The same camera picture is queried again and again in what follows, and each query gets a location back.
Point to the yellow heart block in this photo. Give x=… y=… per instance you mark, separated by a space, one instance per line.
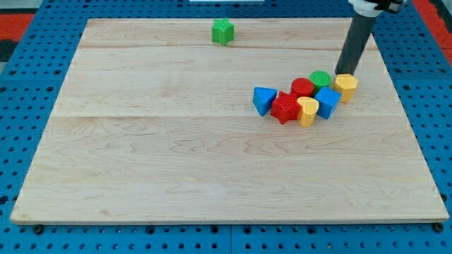
x=308 y=110

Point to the blue triangle block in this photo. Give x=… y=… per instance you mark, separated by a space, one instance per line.
x=263 y=98

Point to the red star block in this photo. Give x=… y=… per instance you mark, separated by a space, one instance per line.
x=285 y=107

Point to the wooden board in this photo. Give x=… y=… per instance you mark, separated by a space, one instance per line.
x=154 y=124

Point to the red cylinder block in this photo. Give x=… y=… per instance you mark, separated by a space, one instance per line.
x=302 y=87

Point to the green star block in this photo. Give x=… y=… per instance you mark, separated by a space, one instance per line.
x=222 y=31

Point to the green cylinder block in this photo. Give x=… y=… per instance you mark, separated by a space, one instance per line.
x=320 y=79

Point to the blue cube block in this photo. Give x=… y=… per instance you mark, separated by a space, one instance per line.
x=328 y=100

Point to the yellow hexagon block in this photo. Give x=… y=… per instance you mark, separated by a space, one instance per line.
x=346 y=85

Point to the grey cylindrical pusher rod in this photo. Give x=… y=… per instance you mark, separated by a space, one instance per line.
x=355 y=43

